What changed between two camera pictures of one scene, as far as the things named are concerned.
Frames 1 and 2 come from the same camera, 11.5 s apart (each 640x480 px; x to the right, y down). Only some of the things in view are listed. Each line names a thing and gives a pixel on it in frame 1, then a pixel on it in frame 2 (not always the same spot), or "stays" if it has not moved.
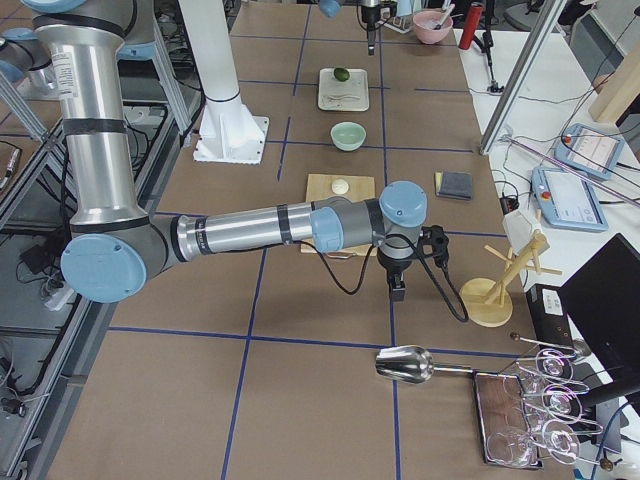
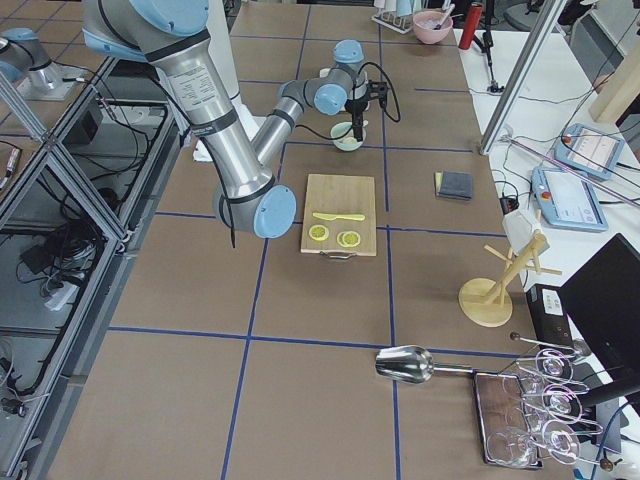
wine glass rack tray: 530,413 stays
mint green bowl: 347,135 stays
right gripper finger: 398,292 to 358,131
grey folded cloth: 456,185 stays
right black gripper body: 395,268 to 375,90
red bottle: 472,16 stays
